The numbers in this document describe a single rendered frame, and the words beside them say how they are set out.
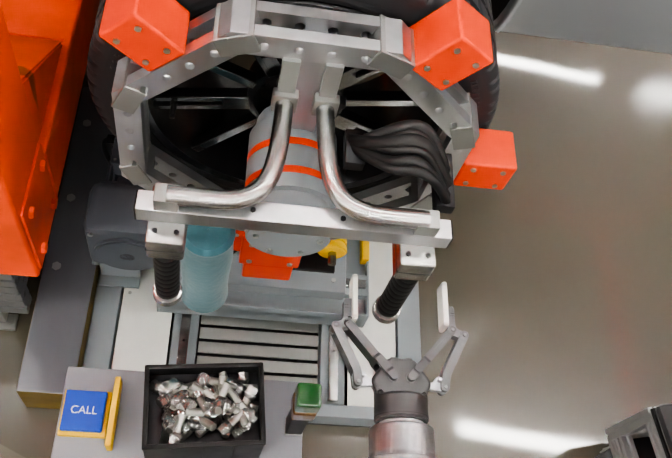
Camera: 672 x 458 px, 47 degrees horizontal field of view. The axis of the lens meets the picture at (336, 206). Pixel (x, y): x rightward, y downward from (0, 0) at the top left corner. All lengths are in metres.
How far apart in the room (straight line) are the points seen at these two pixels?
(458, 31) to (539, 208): 1.40
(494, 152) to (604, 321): 1.10
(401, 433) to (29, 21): 1.04
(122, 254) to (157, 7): 0.78
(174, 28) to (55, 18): 0.59
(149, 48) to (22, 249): 0.49
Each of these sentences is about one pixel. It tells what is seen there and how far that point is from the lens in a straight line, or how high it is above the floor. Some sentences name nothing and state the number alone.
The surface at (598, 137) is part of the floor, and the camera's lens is 2.63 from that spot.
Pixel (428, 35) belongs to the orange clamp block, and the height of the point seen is 1.12.
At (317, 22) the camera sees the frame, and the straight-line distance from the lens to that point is 1.06.
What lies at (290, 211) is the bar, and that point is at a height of 0.98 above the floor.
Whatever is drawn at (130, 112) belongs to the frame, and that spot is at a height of 0.93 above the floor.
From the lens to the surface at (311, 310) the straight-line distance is 1.86.
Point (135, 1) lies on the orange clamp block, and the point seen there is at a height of 1.13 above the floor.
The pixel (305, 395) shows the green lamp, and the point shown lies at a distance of 1.28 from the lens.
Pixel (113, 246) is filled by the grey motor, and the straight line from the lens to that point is 1.69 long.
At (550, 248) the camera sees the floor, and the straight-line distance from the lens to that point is 2.33.
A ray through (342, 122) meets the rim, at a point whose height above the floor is 0.81.
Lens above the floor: 1.88
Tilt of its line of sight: 59 degrees down
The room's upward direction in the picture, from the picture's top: 19 degrees clockwise
